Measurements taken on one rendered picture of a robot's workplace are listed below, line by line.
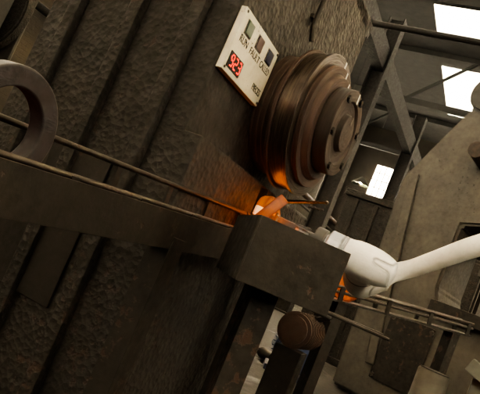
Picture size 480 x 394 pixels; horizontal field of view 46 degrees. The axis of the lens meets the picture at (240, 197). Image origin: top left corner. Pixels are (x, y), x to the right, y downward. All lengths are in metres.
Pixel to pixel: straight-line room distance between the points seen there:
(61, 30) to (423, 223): 3.32
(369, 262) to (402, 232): 2.92
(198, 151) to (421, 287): 3.16
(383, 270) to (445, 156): 3.10
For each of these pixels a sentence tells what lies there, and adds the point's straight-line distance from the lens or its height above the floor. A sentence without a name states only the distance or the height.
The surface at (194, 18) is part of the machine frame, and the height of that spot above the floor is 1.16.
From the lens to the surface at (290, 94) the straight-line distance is 1.68.
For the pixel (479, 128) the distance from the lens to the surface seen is 4.67.
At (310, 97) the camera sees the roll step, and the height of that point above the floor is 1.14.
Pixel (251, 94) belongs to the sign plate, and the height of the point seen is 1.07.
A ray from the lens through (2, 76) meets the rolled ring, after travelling 0.88.
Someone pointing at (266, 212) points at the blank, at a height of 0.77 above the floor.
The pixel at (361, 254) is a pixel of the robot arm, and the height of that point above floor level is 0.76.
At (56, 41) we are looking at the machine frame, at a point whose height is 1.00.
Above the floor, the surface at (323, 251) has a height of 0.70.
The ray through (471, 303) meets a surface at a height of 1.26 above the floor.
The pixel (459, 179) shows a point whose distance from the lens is 4.55.
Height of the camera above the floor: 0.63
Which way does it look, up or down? 6 degrees up
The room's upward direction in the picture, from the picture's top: 23 degrees clockwise
